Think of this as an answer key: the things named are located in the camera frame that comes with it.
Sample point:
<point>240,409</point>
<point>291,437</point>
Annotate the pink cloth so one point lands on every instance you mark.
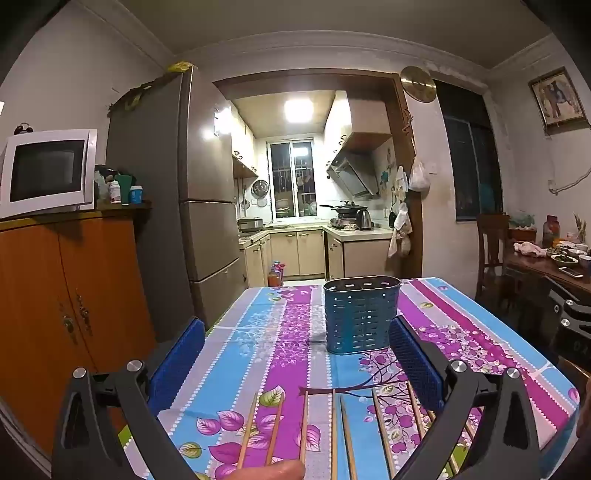
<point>529,248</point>

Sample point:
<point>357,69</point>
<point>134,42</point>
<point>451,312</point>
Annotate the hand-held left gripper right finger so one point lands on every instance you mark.
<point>415,364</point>

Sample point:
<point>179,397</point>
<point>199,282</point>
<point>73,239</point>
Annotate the steel range hood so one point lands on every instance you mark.
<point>353,173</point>

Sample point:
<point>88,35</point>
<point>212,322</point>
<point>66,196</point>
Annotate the beige kitchen base cabinets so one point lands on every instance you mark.
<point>300,251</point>

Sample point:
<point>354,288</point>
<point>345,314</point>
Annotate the white microwave oven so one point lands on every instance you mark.
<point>46,170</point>

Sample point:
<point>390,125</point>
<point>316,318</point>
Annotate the blue perforated utensil holder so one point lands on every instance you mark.
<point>361,316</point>

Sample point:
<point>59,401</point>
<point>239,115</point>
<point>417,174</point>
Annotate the grey refrigerator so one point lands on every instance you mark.
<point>157,184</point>

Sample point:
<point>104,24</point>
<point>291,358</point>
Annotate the person's left hand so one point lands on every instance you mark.
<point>272,471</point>

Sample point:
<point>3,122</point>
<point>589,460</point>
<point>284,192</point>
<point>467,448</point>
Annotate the red glass jar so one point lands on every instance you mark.
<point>550,230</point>

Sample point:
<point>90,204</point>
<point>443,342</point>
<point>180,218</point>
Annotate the blue and white tub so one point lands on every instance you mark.
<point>135,194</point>

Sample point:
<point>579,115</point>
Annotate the white smartphone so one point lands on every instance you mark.
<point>570,272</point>

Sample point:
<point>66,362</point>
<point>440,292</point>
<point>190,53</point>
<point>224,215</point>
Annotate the gold wall clock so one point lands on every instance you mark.
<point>418,83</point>

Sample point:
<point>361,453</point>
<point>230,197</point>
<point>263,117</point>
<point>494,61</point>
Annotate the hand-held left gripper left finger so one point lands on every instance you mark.
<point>178,364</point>

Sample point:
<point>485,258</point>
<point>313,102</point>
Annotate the kitchen window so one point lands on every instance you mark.
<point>291,180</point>

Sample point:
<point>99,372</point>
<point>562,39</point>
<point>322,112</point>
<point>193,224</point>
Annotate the framed wall picture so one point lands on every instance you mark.
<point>556,99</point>

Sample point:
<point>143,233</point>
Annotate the white plastic bag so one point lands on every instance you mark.
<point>419,177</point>

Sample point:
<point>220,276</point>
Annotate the dark room window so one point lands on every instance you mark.
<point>466,152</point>

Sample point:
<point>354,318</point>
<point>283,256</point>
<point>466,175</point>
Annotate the row of wooden chopsticks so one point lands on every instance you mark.
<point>304,424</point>

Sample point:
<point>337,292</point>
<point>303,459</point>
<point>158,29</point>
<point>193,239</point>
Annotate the steel kettle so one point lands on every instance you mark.
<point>365,219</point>

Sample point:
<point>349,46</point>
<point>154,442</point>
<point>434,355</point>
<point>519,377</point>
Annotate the floral striped tablecloth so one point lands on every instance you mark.
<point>286,332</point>

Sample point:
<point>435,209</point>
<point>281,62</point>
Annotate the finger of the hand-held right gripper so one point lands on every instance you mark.
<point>575,304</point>

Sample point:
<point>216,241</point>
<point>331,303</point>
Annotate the wooden dining table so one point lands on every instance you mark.
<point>540,270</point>

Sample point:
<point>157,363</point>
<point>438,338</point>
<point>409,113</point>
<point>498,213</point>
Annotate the orange wooden cabinet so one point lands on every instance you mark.
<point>55,300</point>

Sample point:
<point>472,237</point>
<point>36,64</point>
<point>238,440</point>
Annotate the bottles on kitchen floor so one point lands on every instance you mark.
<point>275,273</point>

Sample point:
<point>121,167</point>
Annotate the round steel plate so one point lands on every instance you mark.
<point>260,188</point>

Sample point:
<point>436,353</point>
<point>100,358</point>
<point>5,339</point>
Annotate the wooden chair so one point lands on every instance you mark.
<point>491,251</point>

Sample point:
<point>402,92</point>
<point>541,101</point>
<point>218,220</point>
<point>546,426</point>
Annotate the ceiling light panel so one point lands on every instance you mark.
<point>298,110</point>

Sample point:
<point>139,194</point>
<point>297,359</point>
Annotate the black wok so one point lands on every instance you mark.
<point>344,208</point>

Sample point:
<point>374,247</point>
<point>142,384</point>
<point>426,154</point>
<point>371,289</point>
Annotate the hanging cloth bags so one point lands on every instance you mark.
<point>400,230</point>

